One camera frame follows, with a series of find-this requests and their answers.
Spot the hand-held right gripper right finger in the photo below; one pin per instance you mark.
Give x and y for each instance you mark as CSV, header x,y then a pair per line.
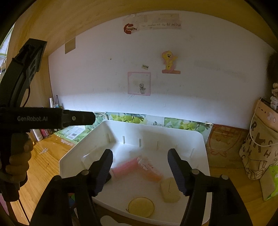
x,y
178,171

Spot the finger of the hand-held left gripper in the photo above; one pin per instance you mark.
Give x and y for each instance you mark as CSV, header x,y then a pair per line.
x,y
78,118

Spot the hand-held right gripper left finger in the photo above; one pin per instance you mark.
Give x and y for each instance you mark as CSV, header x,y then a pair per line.
x,y
102,173

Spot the beige makeup sponge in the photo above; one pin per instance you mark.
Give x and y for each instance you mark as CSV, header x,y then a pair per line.
x,y
168,191

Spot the white plastic storage bin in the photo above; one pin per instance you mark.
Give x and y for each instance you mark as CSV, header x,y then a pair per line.
x,y
152,134

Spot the white plastic dispenser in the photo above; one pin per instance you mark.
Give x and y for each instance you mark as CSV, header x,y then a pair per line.
x,y
110,221

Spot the round beige compact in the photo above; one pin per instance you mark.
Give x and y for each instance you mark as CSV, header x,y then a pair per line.
x,y
141,207

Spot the person's left hand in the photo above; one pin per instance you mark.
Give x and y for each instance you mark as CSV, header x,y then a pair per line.
x,y
19,167

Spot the white spray bottle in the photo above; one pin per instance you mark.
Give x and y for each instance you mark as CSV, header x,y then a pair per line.
x,y
38,134

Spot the pink can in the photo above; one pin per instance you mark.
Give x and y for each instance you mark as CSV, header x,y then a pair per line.
x,y
46,132

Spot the white tube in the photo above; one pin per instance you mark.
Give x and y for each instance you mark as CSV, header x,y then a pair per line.
x,y
51,102

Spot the green grape print cardboard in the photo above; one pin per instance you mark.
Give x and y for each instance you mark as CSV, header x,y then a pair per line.
x,y
126,118

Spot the brown cartoon poster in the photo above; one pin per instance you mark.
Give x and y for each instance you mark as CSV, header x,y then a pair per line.
x,y
225,141

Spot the pink-framed drawing sticker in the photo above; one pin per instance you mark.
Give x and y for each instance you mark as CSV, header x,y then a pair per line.
x,y
139,83

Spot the beige letter-print bag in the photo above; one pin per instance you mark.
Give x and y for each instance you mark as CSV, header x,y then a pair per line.
x,y
258,156

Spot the green tissue pack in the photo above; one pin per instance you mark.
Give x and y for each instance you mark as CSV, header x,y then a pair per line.
x,y
270,184

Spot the yellow pony sticker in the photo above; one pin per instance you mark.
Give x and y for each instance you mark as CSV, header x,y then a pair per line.
x,y
169,62

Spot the dark-haired rag doll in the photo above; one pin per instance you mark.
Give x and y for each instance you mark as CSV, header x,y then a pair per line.
x,y
274,100

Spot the paper tape strip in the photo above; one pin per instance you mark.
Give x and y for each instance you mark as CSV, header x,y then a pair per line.
x,y
160,24

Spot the small wall label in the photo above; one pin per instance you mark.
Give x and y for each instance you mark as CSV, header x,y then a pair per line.
x,y
146,67

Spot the red wall sticker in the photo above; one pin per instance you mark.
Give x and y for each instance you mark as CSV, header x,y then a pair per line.
x,y
129,28

